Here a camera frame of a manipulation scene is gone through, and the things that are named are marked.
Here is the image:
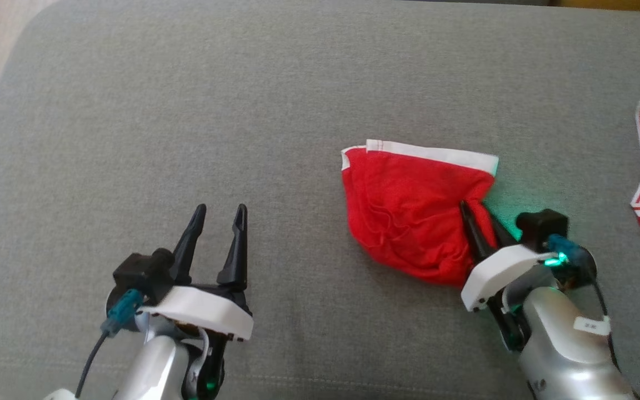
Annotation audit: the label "black cable with blue plug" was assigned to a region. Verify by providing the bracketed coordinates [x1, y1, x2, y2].
[74, 288, 144, 398]
[547, 234, 640, 400]

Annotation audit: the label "grey sofa seat cushion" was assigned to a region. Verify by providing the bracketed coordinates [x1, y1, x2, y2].
[0, 0, 640, 400]

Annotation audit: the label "white cable label tag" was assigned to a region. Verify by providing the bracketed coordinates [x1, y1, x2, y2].
[573, 315, 613, 336]

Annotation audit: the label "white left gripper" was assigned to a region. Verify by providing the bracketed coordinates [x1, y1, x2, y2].
[142, 203, 254, 342]

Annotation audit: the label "red white mesh shorts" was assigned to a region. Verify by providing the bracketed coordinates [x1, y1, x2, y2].
[341, 138, 500, 287]

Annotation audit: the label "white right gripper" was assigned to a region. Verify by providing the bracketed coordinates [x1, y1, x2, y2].
[458, 199, 557, 312]

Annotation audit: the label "yellow pillow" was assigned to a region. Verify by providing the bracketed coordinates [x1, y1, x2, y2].
[554, 0, 640, 13]

